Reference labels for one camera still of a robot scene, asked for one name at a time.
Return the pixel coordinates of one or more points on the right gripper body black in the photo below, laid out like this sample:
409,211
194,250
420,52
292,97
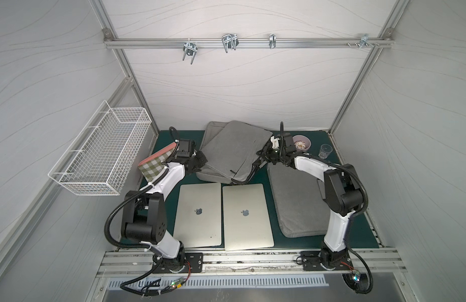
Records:
267,154

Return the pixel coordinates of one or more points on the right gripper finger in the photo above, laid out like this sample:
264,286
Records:
275,141
263,154

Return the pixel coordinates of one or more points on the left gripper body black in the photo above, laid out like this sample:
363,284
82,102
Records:
196,162

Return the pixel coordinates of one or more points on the grey laptop sleeve bag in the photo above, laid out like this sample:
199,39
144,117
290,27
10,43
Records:
236,146

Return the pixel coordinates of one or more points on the silver apple laptop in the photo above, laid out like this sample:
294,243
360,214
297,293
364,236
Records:
246,219
199,215

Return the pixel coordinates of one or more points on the grey zippered laptop bag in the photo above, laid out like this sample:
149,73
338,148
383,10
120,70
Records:
209,172

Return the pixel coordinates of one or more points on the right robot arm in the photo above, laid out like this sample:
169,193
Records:
345,194

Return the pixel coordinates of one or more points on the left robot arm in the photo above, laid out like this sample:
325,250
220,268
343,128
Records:
144,219

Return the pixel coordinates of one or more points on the pink bowl with contents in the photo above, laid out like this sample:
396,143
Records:
301,143

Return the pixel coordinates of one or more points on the clear plastic cup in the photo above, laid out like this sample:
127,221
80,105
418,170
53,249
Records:
324,151

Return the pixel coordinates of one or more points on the green checkered cloth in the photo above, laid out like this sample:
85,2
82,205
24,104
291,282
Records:
152,169

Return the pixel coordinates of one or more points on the metal hook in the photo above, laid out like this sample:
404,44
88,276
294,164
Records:
190,50
230,41
272,41
364,42

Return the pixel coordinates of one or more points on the white wire basket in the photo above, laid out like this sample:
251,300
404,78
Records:
99,159

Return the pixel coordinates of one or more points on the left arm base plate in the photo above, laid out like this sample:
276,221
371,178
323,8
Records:
189,262

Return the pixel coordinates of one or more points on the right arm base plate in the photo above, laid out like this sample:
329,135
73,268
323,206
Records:
312,261

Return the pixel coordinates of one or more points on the white slotted cable duct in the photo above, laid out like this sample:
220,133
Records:
230,282

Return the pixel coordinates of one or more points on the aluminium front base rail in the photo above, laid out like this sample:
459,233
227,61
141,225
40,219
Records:
129,263

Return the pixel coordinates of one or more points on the aluminium crossbar rail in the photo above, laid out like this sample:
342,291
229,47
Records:
244,43

